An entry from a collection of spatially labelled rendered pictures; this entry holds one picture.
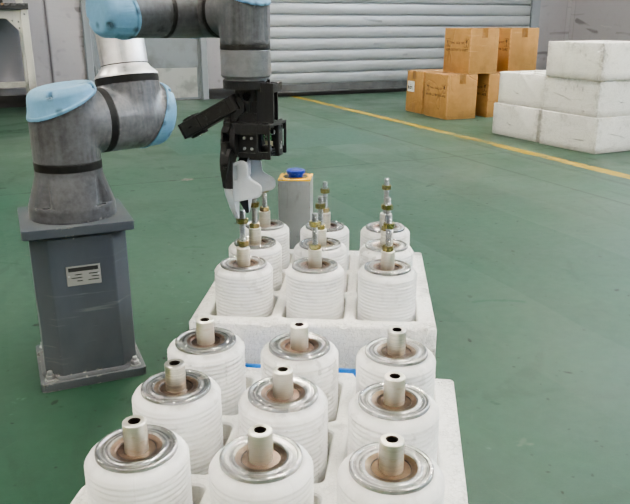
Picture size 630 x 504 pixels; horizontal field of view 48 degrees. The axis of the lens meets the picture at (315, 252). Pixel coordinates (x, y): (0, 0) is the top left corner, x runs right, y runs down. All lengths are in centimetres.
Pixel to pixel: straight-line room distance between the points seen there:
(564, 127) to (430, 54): 343
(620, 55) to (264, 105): 297
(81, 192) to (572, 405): 92
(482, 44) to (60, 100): 410
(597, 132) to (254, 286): 290
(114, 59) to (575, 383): 102
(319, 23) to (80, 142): 549
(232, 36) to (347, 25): 574
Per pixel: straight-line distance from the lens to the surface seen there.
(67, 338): 135
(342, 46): 677
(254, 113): 109
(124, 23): 107
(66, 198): 128
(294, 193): 151
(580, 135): 391
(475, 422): 123
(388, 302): 112
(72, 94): 127
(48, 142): 128
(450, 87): 500
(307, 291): 112
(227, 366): 87
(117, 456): 70
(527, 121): 421
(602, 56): 381
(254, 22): 107
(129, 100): 133
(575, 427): 127
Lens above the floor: 63
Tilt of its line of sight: 18 degrees down
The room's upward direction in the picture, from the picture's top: straight up
